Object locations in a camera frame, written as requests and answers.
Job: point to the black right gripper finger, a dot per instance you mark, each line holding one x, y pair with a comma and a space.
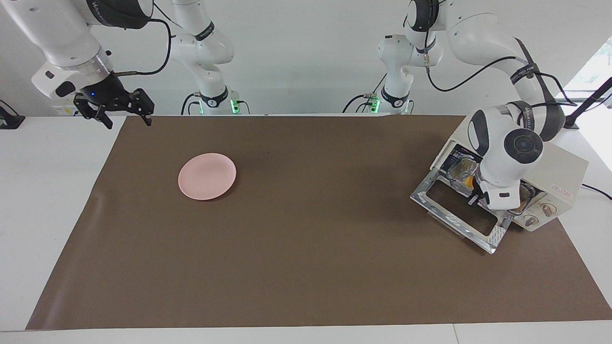
98, 114
146, 107

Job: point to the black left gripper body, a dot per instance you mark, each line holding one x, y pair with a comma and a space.
475, 198

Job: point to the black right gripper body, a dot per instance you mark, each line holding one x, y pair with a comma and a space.
107, 93

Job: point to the sliced orange bread loaf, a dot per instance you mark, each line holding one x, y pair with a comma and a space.
469, 181

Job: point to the aluminium foil tray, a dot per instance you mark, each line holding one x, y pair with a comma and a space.
461, 169

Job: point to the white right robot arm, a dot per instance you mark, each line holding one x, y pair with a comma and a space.
57, 38

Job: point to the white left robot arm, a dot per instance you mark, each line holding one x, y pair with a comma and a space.
507, 143

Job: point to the chrome glass oven door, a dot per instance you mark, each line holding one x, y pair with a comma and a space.
430, 200

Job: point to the cream oven knob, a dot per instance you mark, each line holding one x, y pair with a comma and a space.
530, 220
548, 210

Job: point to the white toaster oven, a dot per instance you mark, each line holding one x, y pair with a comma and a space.
564, 167

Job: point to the pink round plate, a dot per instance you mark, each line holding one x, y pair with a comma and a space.
207, 176

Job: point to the brown table mat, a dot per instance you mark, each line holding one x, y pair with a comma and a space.
311, 248

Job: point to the black clamp mount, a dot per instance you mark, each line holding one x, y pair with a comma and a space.
9, 117

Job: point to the black camera stand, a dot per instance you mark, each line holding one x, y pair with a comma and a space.
585, 102

